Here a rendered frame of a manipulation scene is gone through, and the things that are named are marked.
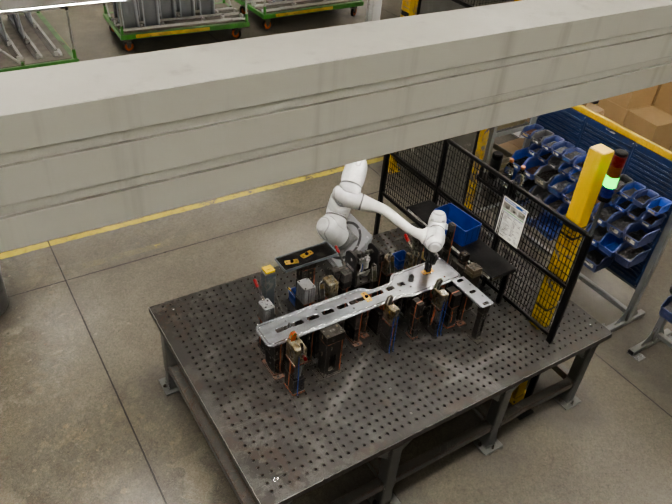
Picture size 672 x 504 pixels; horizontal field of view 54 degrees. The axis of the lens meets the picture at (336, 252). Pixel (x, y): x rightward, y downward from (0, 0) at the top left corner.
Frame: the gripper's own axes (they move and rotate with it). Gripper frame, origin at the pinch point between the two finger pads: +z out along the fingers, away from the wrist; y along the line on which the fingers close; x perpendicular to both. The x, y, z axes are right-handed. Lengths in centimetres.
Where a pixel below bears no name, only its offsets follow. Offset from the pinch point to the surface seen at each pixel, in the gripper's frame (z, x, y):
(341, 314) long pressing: 6, -68, 6
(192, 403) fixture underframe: 83, -148, -35
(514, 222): -25, 55, 13
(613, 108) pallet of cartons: 38, 395, -158
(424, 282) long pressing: 6.5, -6.2, 5.6
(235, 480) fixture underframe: 83, -148, 28
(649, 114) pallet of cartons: 32, 409, -124
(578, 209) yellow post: -56, 58, 50
